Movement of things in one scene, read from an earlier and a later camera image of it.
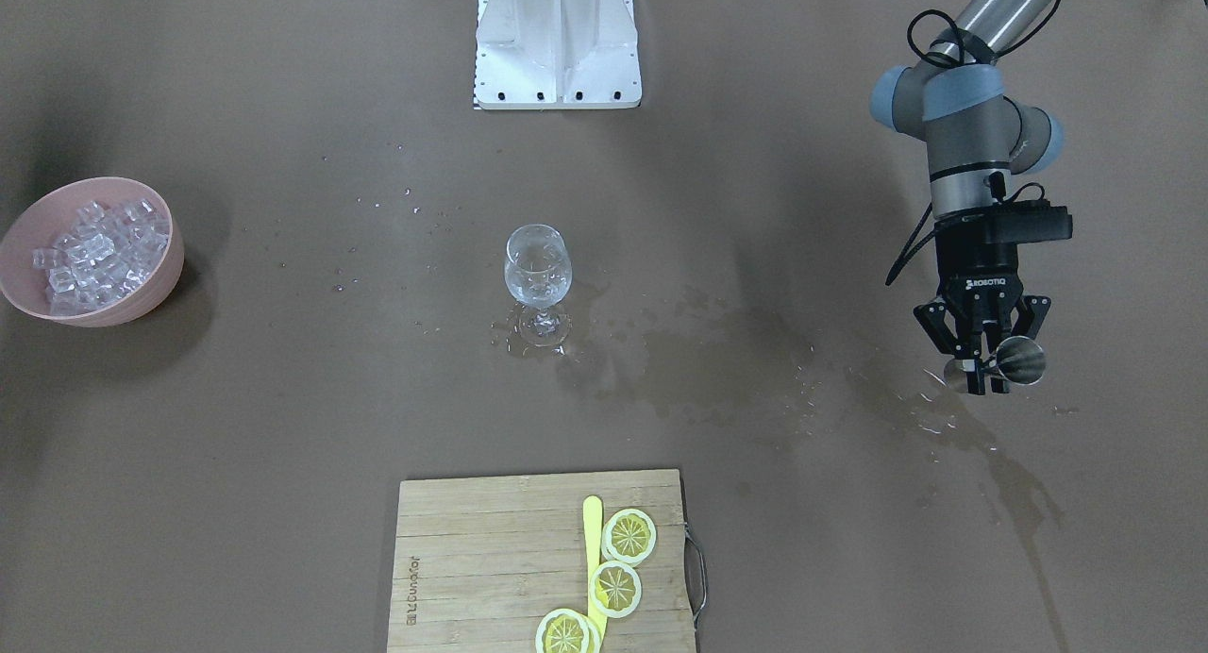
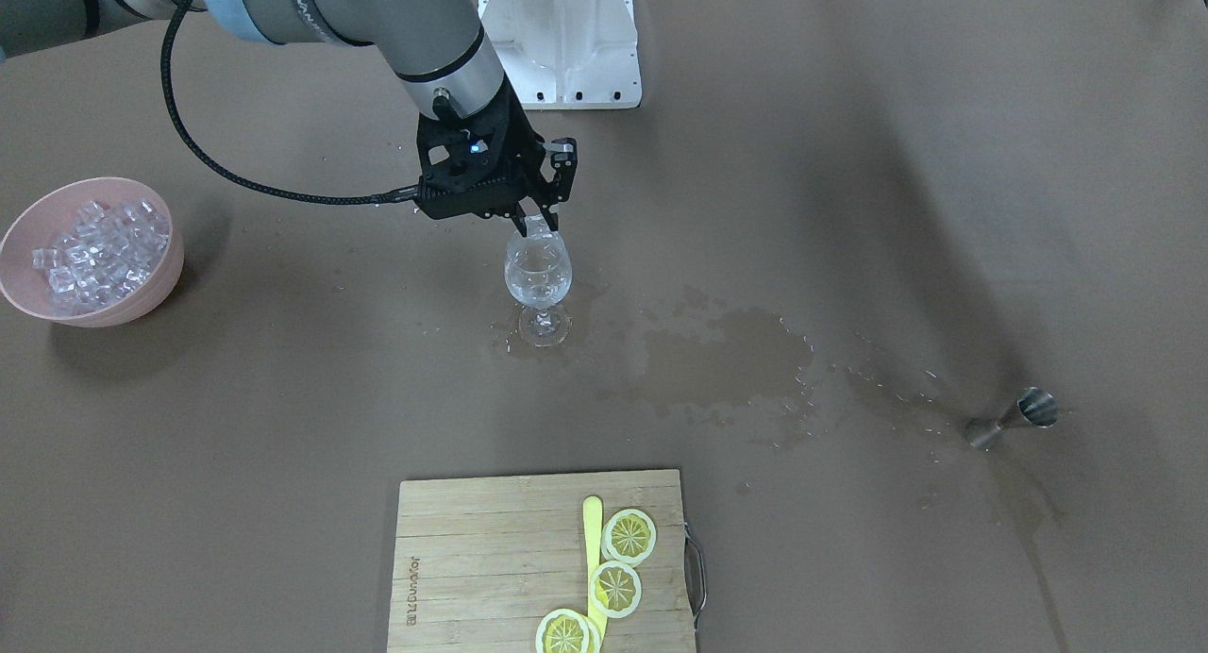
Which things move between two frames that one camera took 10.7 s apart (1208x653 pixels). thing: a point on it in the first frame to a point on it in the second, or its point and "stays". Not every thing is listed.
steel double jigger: x=1018 y=359 to x=1034 y=406
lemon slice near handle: x=629 y=536 stays
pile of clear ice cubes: x=109 y=253 stays
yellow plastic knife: x=593 y=524 stays
